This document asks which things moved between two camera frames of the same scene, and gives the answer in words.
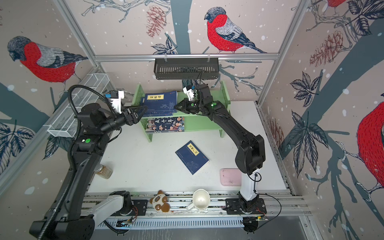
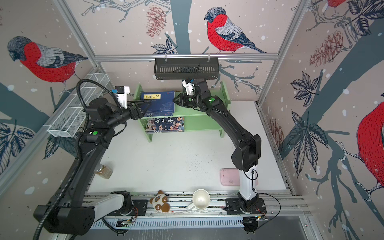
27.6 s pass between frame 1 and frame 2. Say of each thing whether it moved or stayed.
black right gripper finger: moved
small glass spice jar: stayed
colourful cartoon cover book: stayed
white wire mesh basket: stayed
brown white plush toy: stayed
